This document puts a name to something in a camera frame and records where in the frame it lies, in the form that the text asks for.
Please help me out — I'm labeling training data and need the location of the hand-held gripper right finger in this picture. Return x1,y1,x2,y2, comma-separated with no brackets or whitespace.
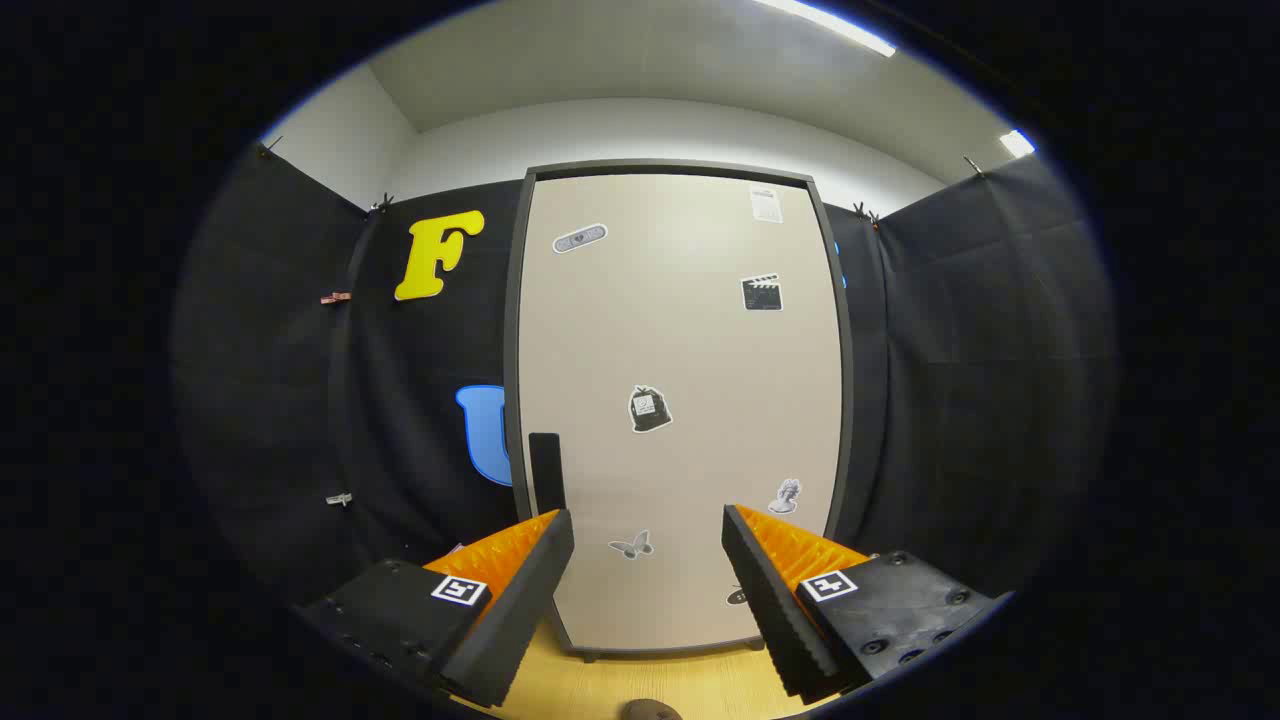
720,503,1006,704

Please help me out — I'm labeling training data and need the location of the black backdrop cloth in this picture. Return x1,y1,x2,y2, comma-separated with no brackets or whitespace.
170,140,1116,641

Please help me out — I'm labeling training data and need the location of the black door handle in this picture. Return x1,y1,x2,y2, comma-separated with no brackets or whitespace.
528,432,567,516

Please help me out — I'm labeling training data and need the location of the long ceiling light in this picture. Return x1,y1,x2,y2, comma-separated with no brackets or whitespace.
750,0,898,58

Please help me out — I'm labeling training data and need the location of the grey shoe cabinet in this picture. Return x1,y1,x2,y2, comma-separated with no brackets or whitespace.
503,158,859,663

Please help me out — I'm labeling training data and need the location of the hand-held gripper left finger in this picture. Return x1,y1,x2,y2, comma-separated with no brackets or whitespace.
298,508,577,709

